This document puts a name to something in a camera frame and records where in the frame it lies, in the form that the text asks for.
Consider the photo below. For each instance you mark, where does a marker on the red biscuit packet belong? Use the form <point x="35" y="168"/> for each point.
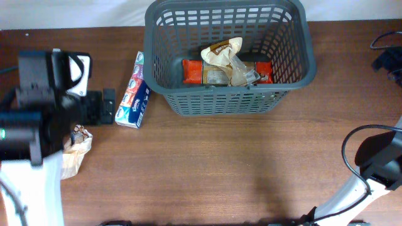
<point x="200" y="72"/>

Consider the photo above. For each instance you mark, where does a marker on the grey plastic basket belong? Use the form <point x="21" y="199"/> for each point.
<point x="273" y="31"/>

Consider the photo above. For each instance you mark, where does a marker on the beige snack bag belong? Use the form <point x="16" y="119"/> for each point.
<point x="224" y="56"/>

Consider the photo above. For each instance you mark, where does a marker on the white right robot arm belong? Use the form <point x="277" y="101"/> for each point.
<point x="377" y="172"/>

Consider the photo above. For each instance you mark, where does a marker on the Kleenex tissue multipack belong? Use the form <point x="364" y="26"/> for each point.
<point x="130" y="111"/>

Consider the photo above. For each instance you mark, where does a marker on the beige snack wrapper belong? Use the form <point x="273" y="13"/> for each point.
<point x="75" y="149"/>

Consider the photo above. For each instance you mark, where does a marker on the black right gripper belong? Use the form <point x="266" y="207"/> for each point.
<point x="389" y="60"/>

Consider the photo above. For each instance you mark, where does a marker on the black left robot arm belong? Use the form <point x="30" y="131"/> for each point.
<point x="36" y="116"/>

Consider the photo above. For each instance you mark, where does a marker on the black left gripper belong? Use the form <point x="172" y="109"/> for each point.
<point x="96" y="99"/>

